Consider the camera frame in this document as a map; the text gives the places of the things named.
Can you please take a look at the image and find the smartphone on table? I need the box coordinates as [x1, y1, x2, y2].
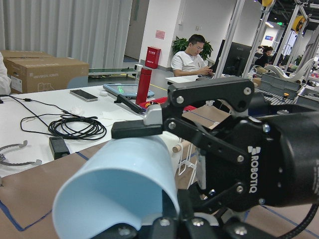
[69, 89, 98, 102]

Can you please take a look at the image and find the light blue cup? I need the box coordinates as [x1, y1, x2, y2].
[52, 135, 180, 239]

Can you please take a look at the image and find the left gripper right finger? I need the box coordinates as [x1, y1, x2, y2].
[222, 219, 277, 239]

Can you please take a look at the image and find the white ikea cup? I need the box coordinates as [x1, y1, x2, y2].
[159, 131, 182, 171]

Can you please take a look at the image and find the seated man white t-shirt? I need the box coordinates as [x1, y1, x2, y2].
[171, 34, 212, 77]

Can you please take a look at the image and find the white wire cup rack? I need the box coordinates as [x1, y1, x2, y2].
[172, 140, 197, 187]

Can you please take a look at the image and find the red thermos bottle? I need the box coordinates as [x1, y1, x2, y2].
[136, 68, 152, 105]

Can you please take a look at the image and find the black power adapter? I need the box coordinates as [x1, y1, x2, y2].
[49, 136, 70, 160]

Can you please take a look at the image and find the red fire extinguisher box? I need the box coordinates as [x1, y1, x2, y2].
[145, 46, 161, 69]

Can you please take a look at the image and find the coiled black cable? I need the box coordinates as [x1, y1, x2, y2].
[47, 116, 107, 141]

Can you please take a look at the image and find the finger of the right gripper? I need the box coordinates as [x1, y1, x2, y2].
[177, 182, 244, 219]
[111, 77, 255, 174]

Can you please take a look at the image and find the blue teach pendant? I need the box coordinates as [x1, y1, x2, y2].
[103, 84, 139, 99]

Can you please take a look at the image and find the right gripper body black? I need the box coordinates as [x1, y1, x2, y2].
[196, 115, 292, 212]

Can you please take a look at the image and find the cardboard box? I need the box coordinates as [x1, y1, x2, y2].
[0, 50, 89, 94]

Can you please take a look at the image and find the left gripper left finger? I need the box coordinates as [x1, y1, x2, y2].
[99, 214, 219, 239]

